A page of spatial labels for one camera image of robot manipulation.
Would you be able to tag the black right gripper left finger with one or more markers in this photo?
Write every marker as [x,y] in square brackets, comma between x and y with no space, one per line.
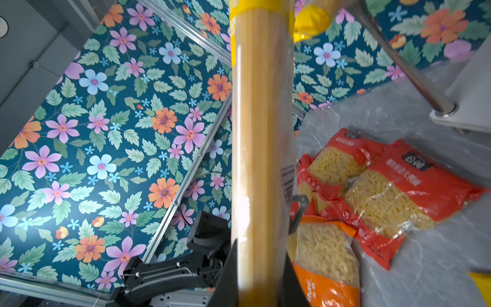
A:
[226,292]

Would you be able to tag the orange macaroni pasta bag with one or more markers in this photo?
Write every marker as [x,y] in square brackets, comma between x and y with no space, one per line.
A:
[325,264]

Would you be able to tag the yellow spaghetti bag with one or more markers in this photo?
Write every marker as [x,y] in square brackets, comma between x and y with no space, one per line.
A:
[263,167]
[483,283]
[312,17]

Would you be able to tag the red fusilli pasta bag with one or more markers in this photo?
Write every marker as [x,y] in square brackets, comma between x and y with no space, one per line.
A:
[324,176]

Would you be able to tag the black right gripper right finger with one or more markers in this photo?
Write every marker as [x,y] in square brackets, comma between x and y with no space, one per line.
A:
[291,292]

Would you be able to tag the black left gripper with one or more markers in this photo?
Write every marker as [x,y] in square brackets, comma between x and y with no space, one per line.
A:
[209,243]

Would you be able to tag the white two-tier shelf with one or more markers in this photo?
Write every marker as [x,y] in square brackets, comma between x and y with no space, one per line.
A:
[458,91]

